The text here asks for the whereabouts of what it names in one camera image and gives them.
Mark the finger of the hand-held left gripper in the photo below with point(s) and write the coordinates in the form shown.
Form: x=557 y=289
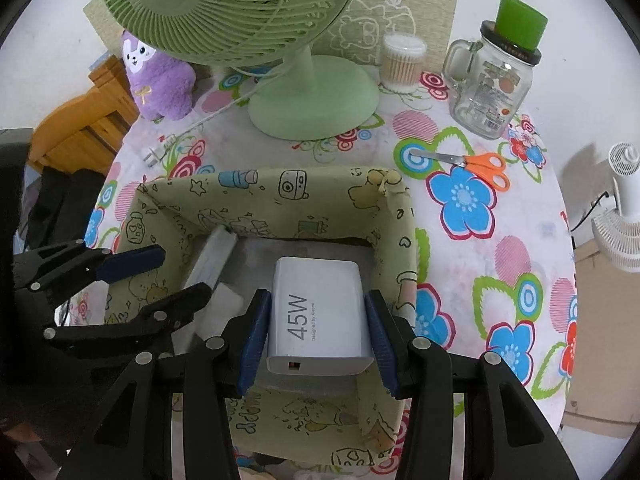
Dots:
x=135 y=262
x=165 y=310

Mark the glass mug with green lid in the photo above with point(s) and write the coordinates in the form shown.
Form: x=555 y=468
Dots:
x=492 y=90

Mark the purple plush toy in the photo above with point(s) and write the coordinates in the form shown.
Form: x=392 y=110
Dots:
x=160 y=85

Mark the white remote control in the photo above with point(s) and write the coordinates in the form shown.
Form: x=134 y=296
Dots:
x=212 y=260

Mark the cotton swab jar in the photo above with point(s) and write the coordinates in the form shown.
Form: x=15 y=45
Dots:
x=402 y=65

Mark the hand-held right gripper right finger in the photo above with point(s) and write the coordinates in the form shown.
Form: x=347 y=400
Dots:
x=382 y=345

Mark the wooden chair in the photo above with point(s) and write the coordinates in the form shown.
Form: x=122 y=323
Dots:
x=80 y=130

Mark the orange scissors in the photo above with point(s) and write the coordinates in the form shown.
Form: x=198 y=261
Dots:
x=482 y=167

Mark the white charger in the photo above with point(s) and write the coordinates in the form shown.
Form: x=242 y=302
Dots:
x=320 y=310

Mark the floral tablecloth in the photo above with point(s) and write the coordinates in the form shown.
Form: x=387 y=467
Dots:
x=500 y=270

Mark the green desk fan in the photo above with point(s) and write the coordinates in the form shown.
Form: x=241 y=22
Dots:
x=310 y=110

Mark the white floor fan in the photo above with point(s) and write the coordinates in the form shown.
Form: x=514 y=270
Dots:
x=622 y=230

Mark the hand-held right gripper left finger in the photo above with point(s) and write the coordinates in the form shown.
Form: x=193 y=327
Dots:
x=255 y=340

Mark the patterned storage box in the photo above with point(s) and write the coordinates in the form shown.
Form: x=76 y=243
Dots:
x=300 y=200

